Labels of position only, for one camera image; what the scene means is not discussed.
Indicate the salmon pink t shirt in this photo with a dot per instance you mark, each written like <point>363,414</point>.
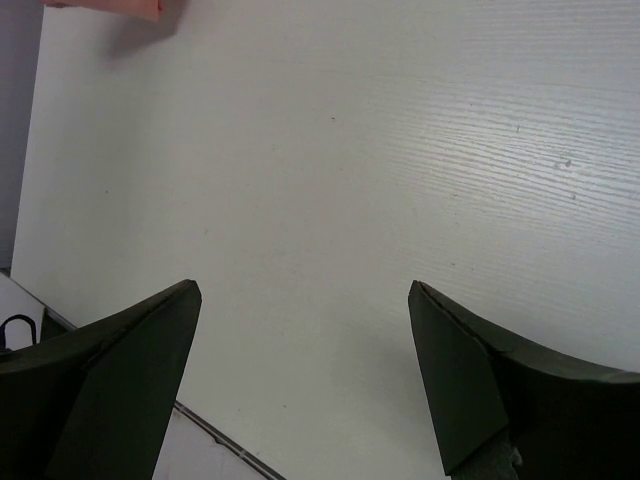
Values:
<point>144,9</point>

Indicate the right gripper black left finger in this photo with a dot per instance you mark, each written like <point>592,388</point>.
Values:
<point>95,402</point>

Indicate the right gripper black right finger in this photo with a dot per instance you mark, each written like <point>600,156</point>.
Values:
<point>505,407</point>

